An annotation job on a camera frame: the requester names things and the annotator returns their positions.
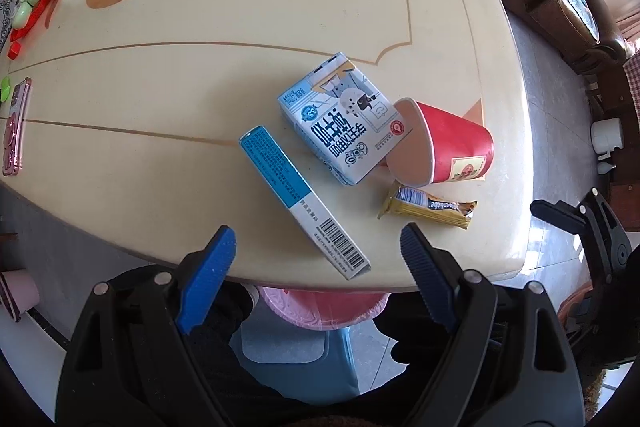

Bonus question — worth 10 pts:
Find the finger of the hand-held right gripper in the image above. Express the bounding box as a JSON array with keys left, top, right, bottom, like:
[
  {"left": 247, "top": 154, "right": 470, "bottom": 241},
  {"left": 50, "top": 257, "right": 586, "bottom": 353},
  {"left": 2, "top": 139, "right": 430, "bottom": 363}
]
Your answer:
[{"left": 529, "top": 188, "right": 630, "bottom": 279}]

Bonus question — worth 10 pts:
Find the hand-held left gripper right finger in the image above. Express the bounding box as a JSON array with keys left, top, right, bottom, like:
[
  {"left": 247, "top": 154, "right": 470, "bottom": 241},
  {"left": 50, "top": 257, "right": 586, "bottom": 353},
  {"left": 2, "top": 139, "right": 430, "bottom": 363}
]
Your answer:
[{"left": 399, "top": 222, "right": 587, "bottom": 427}]

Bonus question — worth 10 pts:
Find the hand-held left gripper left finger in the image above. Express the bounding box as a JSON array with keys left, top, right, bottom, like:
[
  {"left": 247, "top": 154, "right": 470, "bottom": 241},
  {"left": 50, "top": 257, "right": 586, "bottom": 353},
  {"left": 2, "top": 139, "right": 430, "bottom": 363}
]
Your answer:
[{"left": 55, "top": 224, "right": 238, "bottom": 427}]

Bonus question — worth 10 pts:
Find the yellow snack wrapper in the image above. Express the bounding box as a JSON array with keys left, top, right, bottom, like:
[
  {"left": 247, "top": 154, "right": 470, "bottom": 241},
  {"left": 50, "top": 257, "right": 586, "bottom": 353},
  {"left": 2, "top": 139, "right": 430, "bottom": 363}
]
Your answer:
[{"left": 377, "top": 180, "right": 479, "bottom": 231}]

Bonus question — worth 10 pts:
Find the pink trash bin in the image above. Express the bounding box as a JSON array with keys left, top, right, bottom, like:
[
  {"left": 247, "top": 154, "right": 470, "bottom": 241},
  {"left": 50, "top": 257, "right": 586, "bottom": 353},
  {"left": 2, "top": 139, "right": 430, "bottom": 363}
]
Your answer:
[{"left": 256, "top": 285, "right": 389, "bottom": 331}]

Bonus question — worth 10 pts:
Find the white and blue medicine box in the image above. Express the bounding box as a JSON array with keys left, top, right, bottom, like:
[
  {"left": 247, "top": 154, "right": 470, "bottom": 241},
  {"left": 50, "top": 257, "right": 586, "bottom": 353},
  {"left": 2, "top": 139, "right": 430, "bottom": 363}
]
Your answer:
[{"left": 238, "top": 125, "right": 372, "bottom": 281}]

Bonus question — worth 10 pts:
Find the red paper cup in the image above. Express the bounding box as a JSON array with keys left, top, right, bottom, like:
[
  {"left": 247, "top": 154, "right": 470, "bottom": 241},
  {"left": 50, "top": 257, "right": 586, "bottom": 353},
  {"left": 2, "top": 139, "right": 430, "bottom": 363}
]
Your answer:
[{"left": 385, "top": 96, "right": 495, "bottom": 189}]

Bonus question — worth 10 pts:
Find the blue and white milk carton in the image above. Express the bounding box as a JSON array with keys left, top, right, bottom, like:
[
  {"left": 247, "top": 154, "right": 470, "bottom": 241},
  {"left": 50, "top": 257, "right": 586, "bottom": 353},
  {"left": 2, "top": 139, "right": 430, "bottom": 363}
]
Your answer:
[{"left": 277, "top": 51, "right": 414, "bottom": 187}]

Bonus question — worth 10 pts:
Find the person's right leg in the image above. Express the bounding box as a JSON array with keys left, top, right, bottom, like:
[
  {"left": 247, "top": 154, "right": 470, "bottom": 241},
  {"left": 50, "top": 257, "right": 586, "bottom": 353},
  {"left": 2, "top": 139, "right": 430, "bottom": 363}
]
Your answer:
[{"left": 345, "top": 294, "right": 453, "bottom": 427}]

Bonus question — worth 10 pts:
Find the white jug on floor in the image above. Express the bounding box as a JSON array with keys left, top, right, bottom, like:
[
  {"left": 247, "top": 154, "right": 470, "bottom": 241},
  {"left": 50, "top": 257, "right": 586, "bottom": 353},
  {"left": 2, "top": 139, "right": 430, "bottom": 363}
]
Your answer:
[{"left": 589, "top": 117, "right": 624, "bottom": 158}]

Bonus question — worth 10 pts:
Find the blue plastic stool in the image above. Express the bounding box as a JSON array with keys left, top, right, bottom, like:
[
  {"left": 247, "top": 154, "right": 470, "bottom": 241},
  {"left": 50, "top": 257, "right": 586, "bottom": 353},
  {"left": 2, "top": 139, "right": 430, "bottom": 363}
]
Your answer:
[{"left": 239, "top": 306, "right": 362, "bottom": 399}]

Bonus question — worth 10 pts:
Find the red checkered tablecloth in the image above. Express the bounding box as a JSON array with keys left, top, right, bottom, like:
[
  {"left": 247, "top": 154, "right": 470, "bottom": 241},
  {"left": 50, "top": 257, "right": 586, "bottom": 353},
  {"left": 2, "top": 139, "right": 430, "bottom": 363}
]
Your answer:
[{"left": 622, "top": 39, "right": 640, "bottom": 108}]

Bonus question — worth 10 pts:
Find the blue armchair seat cloth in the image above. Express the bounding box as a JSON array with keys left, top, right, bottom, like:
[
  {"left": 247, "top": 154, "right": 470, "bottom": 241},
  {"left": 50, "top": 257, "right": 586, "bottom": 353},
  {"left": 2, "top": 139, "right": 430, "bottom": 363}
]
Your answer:
[{"left": 556, "top": 0, "right": 602, "bottom": 44}]

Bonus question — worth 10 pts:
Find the pink phone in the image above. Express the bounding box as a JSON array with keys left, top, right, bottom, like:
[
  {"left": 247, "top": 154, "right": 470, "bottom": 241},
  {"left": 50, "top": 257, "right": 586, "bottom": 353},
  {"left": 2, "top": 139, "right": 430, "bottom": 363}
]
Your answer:
[{"left": 2, "top": 77, "right": 34, "bottom": 178}]

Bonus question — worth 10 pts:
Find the red tray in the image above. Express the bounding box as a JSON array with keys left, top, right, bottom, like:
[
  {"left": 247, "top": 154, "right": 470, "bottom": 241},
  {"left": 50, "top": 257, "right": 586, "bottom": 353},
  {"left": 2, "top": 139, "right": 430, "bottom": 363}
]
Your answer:
[{"left": 7, "top": 0, "right": 57, "bottom": 60}]

